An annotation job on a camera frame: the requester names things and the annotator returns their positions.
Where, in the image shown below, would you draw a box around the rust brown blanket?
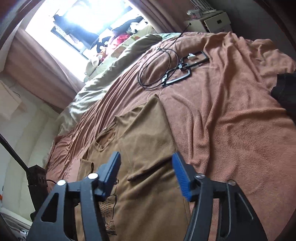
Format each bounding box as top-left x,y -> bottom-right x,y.
45,31 -> 296,241

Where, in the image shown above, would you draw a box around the thin black cable coil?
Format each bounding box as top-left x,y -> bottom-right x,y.
138,22 -> 190,90

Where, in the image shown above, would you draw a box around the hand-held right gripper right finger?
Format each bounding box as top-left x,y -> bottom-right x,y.
171,152 -> 269,241

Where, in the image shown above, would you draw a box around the brown printed t-shirt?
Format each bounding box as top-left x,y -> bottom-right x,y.
74,94 -> 197,241

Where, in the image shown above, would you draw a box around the window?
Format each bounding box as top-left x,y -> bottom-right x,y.
25,0 -> 139,61

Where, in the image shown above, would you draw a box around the yellow printed cushion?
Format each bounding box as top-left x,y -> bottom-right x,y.
84,24 -> 155,81

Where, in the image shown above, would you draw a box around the dark hanging garment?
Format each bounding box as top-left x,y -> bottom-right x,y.
53,15 -> 97,41

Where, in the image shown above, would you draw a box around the black folded clothes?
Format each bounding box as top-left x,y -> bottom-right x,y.
270,73 -> 296,116

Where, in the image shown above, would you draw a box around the cream padded headboard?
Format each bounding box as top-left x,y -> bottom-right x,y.
0,109 -> 58,209

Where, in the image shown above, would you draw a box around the pink curtain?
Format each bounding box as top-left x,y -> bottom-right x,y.
5,28 -> 86,114
132,0 -> 192,33

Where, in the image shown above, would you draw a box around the white nightstand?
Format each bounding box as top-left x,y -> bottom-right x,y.
184,11 -> 232,34

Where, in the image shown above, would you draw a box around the white wire rack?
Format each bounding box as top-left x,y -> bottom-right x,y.
190,0 -> 208,10

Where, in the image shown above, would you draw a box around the black rectangular frame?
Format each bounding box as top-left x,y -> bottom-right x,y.
178,50 -> 210,71
162,69 -> 192,88

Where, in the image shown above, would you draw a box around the beige duvet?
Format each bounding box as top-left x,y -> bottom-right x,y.
54,34 -> 162,137

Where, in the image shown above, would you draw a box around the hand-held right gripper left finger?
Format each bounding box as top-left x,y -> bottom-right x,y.
26,152 -> 122,241

